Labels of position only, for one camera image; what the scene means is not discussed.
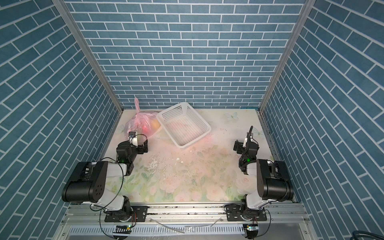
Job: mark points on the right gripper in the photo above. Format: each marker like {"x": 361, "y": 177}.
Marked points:
{"x": 239, "y": 145}

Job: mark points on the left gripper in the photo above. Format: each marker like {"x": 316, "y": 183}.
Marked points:
{"x": 140, "y": 148}

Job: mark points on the pink plastic bag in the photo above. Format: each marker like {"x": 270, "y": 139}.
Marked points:
{"x": 145, "y": 123}

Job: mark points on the white perforated plastic basket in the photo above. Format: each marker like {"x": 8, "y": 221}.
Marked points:
{"x": 183, "y": 124}

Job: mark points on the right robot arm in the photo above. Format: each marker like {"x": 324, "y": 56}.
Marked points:
{"x": 272, "y": 178}

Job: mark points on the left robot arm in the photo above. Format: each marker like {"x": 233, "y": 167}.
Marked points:
{"x": 87, "y": 184}

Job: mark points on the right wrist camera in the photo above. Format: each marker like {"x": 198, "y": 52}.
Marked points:
{"x": 248, "y": 138}

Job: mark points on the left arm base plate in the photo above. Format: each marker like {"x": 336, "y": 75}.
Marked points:
{"x": 136, "y": 214}

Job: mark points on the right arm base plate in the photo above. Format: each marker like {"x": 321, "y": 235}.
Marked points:
{"x": 236, "y": 213}

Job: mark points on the aluminium front rail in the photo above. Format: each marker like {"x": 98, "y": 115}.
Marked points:
{"x": 189, "y": 213}

